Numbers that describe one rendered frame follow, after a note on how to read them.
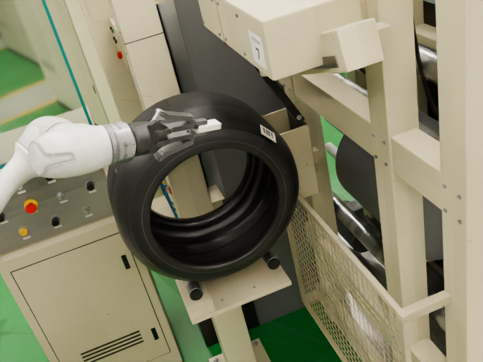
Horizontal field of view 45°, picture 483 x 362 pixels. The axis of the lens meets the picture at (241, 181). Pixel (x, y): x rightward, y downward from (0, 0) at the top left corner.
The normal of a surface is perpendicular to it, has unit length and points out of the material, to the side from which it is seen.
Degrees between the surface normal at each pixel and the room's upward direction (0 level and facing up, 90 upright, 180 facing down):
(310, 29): 90
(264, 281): 0
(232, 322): 90
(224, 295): 0
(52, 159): 77
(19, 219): 90
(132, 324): 90
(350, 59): 72
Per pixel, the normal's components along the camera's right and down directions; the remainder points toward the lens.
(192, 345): -0.21, -0.83
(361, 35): 0.25, 0.16
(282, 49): 0.33, 0.44
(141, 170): -0.35, 0.00
